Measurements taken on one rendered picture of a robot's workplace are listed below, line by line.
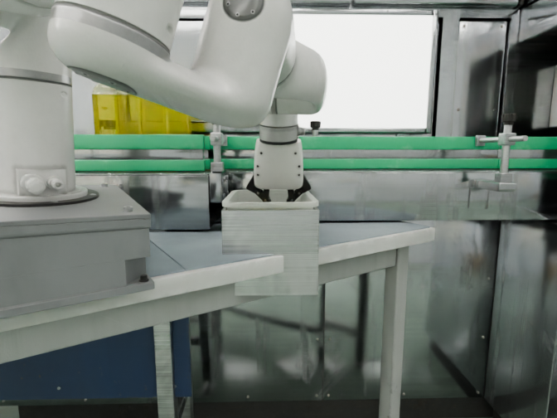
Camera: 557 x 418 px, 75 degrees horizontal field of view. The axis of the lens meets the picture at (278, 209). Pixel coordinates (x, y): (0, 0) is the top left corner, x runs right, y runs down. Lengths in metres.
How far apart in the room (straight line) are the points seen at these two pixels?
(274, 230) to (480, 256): 0.84
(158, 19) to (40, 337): 0.46
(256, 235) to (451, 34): 0.88
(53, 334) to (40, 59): 0.36
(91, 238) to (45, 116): 0.18
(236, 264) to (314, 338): 0.71
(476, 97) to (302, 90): 0.84
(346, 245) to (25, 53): 0.59
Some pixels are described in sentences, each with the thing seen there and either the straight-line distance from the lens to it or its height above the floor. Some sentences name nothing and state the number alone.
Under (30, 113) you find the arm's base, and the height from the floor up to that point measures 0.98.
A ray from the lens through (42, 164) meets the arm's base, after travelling 0.57.
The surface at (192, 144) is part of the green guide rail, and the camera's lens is 0.84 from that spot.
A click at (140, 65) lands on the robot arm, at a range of 0.30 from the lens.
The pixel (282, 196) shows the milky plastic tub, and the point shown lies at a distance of 0.84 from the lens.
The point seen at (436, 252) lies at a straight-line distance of 1.27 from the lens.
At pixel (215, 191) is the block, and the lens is 0.82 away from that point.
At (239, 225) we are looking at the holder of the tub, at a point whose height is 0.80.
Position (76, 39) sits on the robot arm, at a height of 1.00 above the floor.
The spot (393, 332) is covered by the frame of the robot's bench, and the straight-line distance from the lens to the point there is 1.01.
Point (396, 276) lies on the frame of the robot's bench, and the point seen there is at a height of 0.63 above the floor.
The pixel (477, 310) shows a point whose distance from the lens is 1.40.
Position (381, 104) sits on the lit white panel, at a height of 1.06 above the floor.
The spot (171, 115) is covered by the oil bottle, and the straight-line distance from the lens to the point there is 0.96.
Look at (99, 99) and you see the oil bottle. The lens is 1.02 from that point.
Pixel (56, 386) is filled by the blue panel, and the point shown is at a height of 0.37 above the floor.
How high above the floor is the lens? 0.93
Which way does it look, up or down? 9 degrees down
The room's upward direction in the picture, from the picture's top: straight up
